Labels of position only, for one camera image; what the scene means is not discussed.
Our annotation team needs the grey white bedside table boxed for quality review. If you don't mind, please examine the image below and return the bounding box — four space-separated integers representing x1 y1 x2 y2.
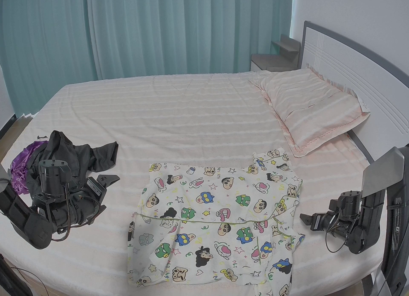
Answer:
250 34 302 73

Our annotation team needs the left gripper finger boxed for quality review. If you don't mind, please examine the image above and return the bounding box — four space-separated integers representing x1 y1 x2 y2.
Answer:
97 175 120 189
90 204 107 221

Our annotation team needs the blue-green curtain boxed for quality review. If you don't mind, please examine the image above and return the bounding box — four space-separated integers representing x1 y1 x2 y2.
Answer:
0 0 100 119
86 0 296 81

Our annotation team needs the white printed pyjama top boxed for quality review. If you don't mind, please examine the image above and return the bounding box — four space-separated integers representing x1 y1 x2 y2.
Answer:
127 148 306 296

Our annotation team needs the purple garment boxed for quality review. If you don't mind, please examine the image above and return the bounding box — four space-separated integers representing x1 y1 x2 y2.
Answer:
10 141 48 197

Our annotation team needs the black shirt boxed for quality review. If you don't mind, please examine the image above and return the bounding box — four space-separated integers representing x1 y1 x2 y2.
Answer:
25 130 119 207

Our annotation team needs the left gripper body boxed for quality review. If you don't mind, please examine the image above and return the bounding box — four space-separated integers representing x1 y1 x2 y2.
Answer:
58 176 107 227

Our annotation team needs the pink striped pillow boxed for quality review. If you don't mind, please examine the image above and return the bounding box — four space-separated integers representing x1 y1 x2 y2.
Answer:
249 67 372 158

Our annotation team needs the bed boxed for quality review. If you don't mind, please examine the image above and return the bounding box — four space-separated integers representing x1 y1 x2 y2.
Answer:
0 20 409 296

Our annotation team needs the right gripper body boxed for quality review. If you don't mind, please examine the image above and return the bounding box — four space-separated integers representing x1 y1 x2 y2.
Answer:
311 212 347 238

